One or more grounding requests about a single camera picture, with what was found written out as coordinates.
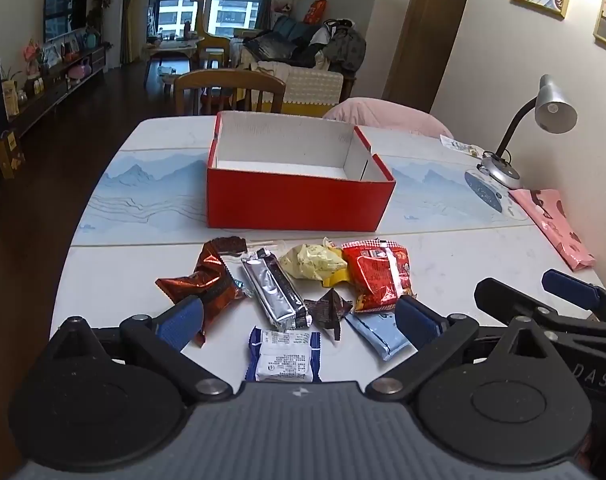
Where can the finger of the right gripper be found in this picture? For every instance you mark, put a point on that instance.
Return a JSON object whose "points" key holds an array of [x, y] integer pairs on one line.
{"points": [[503, 303], [564, 286]]}

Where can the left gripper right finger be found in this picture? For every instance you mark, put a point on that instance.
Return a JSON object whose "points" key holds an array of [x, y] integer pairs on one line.
{"points": [[419, 324]]}

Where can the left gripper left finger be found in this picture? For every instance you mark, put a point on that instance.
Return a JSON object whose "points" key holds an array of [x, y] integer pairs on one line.
{"points": [[180, 324]]}

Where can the light blue snack packet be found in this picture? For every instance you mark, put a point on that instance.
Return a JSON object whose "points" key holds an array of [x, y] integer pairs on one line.
{"points": [[381, 332]]}

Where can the copper brown snack bag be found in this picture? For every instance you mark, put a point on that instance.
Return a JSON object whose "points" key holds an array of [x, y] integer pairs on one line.
{"points": [[211, 281]]}

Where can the red snack bag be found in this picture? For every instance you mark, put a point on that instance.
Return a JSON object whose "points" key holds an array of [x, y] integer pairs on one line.
{"points": [[380, 272]]}

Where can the yellow snack packet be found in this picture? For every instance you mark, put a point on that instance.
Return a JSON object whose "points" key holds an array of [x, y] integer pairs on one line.
{"points": [[339, 276]]}

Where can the dark triangular chocolate packet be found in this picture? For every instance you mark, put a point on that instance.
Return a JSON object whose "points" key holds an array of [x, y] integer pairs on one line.
{"points": [[328, 311]]}

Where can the white blue snack packet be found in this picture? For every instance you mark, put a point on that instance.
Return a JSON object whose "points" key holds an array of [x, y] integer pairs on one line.
{"points": [[292, 356]]}

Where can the silver foil snack pack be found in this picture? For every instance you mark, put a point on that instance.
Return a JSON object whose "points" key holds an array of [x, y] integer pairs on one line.
{"points": [[283, 305]]}

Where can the cream yellow snack bag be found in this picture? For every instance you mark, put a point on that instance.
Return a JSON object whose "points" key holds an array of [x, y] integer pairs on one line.
{"points": [[312, 262]]}

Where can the pink patterned pouch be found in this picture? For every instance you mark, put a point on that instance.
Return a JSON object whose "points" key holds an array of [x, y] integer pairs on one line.
{"points": [[545, 208]]}

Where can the chocolate lollipop in blister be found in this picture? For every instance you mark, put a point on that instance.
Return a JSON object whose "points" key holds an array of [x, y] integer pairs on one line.
{"points": [[237, 246]]}

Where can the blue mountain table mat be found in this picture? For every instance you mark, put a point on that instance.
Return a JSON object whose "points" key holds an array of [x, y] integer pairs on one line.
{"points": [[174, 197]]}

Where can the small paper packet on table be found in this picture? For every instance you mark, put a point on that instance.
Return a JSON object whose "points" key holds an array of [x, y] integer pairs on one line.
{"points": [[462, 148]]}

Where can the red cardboard box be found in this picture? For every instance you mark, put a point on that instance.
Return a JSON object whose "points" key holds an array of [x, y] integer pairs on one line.
{"points": [[275, 172]]}

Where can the brown gift bag on floor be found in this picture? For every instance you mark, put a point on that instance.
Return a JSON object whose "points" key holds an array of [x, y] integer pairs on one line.
{"points": [[11, 155]]}

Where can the wooden dining chair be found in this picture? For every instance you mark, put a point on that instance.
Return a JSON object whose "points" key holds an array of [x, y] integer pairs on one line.
{"points": [[208, 92]]}

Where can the dark tv console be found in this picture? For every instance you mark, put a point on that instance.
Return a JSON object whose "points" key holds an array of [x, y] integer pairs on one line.
{"points": [[62, 81]]}

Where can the sofa with clothes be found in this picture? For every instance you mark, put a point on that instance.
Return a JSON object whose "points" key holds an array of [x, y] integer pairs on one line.
{"points": [[318, 63]]}

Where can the flat screen television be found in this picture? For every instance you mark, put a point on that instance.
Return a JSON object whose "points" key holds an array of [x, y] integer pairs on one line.
{"points": [[63, 16]]}

